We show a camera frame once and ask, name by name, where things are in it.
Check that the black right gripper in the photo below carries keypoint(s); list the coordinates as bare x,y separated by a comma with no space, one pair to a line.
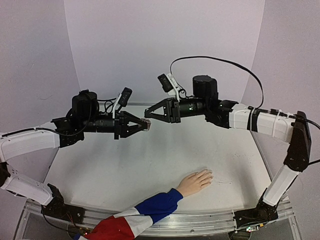
175,110

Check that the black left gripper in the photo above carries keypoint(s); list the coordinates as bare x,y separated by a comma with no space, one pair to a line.
132,129

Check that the red nail polish bottle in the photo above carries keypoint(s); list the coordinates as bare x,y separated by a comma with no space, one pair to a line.
147,124

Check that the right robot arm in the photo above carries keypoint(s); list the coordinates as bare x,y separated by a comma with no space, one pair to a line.
289,130

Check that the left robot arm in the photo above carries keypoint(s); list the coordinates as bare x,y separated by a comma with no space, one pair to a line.
27,154

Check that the mannequin hand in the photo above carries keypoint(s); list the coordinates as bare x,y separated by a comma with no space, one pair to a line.
195,182

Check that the red white blue sleeve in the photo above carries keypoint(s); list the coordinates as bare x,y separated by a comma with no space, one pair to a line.
129,224

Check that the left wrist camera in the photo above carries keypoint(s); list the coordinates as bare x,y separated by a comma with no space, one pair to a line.
121,101

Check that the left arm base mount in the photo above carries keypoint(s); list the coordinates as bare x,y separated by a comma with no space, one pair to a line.
58,209

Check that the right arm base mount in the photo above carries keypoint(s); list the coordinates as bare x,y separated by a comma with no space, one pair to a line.
255,217

